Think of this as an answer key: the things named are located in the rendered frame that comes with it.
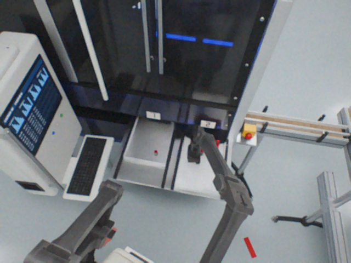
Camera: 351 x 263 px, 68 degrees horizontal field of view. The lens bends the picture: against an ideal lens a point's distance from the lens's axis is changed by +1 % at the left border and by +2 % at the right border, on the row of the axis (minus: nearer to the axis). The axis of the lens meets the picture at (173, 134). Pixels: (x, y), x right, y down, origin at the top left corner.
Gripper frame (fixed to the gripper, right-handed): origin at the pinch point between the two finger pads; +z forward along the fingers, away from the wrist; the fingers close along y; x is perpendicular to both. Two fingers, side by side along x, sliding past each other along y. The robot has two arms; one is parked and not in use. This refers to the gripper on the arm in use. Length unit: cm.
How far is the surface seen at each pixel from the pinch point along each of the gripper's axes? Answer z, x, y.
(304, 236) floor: 98, -106, -8
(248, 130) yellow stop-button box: -3.3, -32.4, 22.2
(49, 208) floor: 106, 114, 0
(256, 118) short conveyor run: 6, -43, 40
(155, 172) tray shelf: 14.2, 20.3, -1.9
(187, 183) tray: 13.4, 1.1, -7.2
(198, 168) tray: 13.0, -5.5, 2.8
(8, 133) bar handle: -43, 73, -19
